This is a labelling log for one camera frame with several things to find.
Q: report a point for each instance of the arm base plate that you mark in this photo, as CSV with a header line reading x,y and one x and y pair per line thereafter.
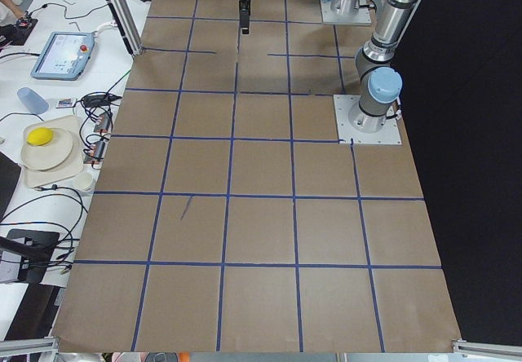
x,y
361,18
355,127

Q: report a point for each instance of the beige tray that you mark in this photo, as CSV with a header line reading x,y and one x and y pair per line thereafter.
x,y
72,166

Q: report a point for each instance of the blue teach pendant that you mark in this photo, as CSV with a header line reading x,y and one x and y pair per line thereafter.
x,y
64,56

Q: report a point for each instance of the white paper cup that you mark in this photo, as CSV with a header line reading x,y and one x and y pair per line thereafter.
x,y
84,183

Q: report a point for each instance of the aluminium frame post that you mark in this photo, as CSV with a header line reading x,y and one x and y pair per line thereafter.
x,y
126,26

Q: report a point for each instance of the yellow lemon toy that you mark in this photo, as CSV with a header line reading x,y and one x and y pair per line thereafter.
x,y
40,136

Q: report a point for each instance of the blue plastic cup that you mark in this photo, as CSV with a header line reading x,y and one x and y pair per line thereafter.
x,y
32,100

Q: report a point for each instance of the black camera stand base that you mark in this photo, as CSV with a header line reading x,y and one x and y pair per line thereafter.
x,y
25,255

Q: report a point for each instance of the beige plate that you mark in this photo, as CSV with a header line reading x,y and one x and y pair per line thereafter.
x,y
50,155

